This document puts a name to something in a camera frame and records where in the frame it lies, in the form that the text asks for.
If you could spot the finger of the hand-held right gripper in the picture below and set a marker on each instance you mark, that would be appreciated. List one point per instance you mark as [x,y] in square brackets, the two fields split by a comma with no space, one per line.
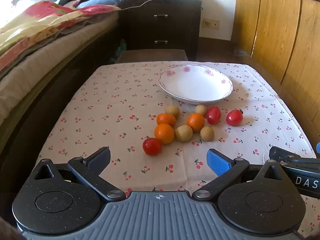
[282,153]
[318,147]

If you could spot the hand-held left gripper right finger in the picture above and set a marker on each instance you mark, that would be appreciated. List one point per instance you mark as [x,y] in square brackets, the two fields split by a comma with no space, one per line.
[220,162]

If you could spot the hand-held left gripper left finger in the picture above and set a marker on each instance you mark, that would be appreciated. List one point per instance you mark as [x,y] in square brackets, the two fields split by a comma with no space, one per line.
[98,160]

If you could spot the tan longan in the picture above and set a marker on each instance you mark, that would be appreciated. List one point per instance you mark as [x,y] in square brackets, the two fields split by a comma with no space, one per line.
[172,111]
[183,133]
[200,109]
[207,133]

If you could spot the small orange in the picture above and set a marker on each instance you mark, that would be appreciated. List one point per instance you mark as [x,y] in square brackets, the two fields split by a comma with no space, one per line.
[165,119]
[195,122]
[164,133]

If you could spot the red cherry tomato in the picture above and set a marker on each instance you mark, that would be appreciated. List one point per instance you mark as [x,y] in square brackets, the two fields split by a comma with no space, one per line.
[234,117]
[152,146]
[213,115]

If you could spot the white floral plate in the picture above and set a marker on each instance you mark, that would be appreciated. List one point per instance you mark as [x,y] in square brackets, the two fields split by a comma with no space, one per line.
[197,85]

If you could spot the cherry print tablecloth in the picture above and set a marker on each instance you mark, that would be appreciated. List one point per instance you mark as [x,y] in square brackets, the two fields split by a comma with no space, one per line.
[100,105]

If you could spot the bed with colourful blanket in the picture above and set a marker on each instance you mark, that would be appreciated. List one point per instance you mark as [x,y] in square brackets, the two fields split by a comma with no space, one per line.
[62,85]

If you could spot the bed with floral blanket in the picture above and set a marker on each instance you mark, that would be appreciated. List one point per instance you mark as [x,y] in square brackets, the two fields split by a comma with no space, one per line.
[37,65]

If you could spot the green cloth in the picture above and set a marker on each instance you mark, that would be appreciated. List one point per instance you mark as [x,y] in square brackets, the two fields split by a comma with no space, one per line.
[121,48]

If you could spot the brown wooden stool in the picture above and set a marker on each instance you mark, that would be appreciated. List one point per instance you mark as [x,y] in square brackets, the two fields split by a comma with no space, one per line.
[152,55]

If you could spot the yellow wooden wardrobe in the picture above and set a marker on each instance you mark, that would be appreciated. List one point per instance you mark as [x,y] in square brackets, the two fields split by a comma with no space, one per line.
[275,17]

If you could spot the dark wooden nightstand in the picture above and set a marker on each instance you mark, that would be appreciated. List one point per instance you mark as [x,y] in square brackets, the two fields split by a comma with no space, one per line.
[175,30]

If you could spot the floral blanket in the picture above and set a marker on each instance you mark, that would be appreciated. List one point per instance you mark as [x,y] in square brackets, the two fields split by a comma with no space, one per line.
[37,22]

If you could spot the blue pillow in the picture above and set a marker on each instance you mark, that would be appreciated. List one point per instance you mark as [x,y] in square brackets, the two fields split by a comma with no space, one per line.
[105,0]

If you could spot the beige wall outlet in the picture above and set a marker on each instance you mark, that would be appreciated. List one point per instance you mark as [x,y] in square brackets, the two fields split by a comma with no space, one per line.
[211,23]

